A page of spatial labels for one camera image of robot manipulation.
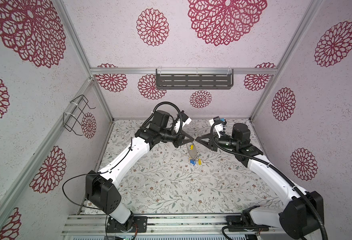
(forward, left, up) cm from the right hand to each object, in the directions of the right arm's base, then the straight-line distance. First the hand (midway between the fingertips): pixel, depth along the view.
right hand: (198, 137), depth 70 cm
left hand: (0, +3, -3) cm, 4 cm away
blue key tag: (-5, +1, -15) cm, 16 cm away
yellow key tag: (+5, -5, -32) cm, 33 cm away
